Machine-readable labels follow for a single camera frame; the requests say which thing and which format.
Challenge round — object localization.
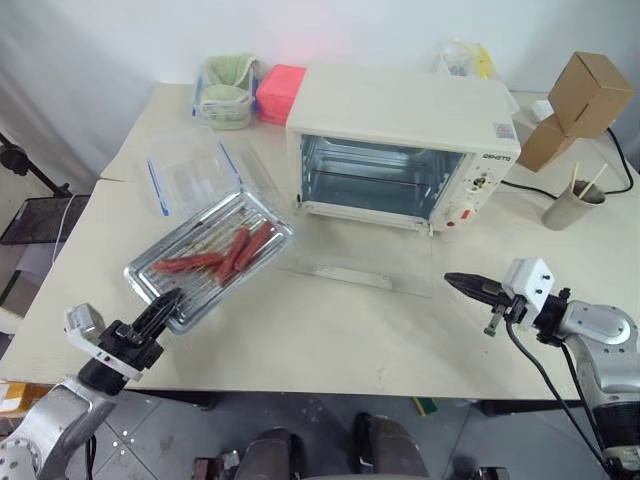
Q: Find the silver metal baking tray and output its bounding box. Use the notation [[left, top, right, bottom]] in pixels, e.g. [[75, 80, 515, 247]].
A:
[[122, 187, 297, 335]]

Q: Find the clear container holding towels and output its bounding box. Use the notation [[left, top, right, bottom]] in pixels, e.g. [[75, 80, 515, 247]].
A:
[[191, 49, 260, 132]]

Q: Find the small brown cardboard box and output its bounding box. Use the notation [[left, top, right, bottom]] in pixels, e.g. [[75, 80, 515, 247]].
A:
[[516, 114, 577, 174]]

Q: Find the black power cable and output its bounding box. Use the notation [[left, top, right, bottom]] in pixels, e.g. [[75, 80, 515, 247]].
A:
[[501, 126, 635, 197]]

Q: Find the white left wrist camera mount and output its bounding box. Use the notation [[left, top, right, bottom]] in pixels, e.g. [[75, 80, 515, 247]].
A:
[[63, 301, 144, 384]]

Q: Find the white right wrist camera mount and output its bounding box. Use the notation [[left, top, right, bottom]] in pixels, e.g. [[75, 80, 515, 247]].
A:
[[501, 257, 556, 314]]

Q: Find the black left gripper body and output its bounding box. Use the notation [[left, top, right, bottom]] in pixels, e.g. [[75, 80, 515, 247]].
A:
[[96, 321, 166, 374]]

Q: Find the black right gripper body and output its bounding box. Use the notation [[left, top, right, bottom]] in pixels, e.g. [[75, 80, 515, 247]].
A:
[[481, 281, 540, 338]]

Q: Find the red sausage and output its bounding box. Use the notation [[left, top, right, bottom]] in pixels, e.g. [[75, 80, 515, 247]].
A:
[[233, 221, 277, 272], [216, 226, 252, 287], [151, 252, 225, 275]]

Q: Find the pink box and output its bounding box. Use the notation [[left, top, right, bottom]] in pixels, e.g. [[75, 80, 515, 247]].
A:
[[255, 63, 308, 126]]

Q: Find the large brown cardboard box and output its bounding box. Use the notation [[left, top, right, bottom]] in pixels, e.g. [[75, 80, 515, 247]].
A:
[[546, 50, 637, 142]]

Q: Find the white toaster oven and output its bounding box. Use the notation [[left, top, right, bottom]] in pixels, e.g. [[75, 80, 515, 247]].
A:
[[284, 62, 522, 237]]

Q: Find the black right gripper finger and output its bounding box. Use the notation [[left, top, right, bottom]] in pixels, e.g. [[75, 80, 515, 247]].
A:
[[451, 281, 507, 308], [443, 272, 489, 292]]

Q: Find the glass oven door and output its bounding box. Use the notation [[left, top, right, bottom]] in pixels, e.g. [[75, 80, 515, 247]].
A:
[[278, 212, 437, 301]]

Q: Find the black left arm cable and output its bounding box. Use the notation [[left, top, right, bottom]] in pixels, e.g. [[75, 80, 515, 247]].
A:
[[84, 433, 99, 480]]

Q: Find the green towel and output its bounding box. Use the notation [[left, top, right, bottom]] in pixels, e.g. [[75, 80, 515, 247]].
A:
[[198, 49, 257, 130]]

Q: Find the white cable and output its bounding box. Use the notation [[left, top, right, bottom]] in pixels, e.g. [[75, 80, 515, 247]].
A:
[[51, 193, 82, 262]]

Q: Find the grey cup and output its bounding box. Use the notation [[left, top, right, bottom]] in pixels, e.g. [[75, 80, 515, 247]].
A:
[[541, 179, 607, 232]]

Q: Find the clear container with blue clips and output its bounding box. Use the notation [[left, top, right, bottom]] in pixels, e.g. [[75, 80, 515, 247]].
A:
[[146, 131, 245, 220]]

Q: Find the wire oven rack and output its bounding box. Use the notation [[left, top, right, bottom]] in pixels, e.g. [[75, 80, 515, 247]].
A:
[[303, 167, 437, 191]]

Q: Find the brown cardboard piece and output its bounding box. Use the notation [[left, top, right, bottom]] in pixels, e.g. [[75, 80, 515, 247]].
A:
[[0, 380, 53, 417]]

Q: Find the black mesh shelf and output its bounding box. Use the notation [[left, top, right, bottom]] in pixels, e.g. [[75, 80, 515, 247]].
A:
[[0, 194, 90, 247]]

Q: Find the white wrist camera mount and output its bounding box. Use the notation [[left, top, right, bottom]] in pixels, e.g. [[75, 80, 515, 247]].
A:
[[501, 257, 556, 314], [63, 301, 144, 384]]

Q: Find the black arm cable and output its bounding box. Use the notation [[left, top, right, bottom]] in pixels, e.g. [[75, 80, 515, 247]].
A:
[[84, 433, 99, 480], [504, 319, 617, 474]]

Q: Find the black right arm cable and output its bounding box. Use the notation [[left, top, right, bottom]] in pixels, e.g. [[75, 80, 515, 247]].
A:
[[504, 319, 617, 474]]

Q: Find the clear plastic bag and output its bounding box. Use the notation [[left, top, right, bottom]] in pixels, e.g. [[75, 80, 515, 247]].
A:
[[431, 37, 502, 82]]

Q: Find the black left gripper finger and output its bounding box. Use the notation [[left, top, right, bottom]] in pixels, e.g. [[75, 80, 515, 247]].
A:
[[132, 288, 178, 336], [144, 291, 184, 344]]

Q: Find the dark rounded shape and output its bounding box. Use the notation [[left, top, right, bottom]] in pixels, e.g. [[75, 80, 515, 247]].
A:
[[351, 411, 430, 480], [233, 426, 307, 480]]

